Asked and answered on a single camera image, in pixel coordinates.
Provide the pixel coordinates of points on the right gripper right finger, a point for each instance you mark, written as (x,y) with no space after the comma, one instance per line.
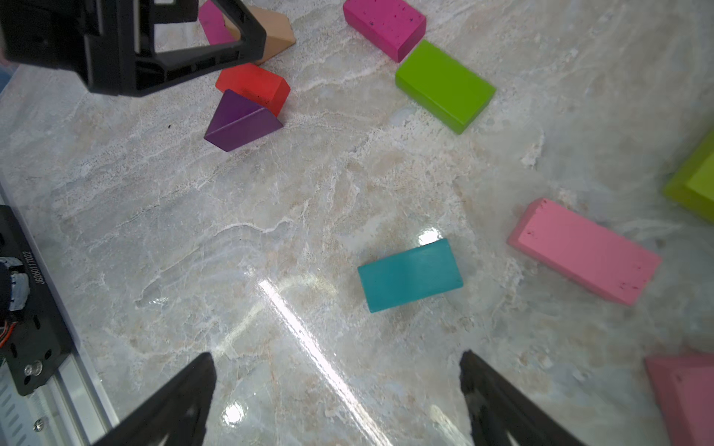
(500,414)

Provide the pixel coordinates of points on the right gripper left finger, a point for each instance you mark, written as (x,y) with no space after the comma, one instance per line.
(176,414)

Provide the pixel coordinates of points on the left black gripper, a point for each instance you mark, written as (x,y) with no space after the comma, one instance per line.
(113,45)

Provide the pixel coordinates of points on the red rectangular block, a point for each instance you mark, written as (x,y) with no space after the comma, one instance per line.
(252,82)

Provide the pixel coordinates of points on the teal rectangular block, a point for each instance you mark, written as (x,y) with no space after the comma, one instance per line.
(412,275)

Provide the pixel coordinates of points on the hot pink rectangular block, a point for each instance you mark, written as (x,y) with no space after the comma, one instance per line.
(607,264)

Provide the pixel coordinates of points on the light pink rectangular block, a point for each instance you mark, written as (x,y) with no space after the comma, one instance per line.
(683,386)

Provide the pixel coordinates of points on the magenta rectangular block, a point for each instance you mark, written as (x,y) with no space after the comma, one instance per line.
(393,26)

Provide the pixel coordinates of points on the green rectangular block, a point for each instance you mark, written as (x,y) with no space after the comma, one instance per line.
(443,86)

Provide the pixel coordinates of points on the purple triangular block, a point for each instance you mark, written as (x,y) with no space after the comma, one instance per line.
(238,121)

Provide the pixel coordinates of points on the natural wood triangular block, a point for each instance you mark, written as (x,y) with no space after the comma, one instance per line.
(279,33)

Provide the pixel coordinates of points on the lime green small block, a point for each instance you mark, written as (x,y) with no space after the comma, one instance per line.
(692,185)

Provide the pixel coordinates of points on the aluminium front rail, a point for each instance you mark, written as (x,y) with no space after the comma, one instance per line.
(72,408)

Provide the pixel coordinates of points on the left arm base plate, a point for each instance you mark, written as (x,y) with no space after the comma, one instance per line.
(35,340)

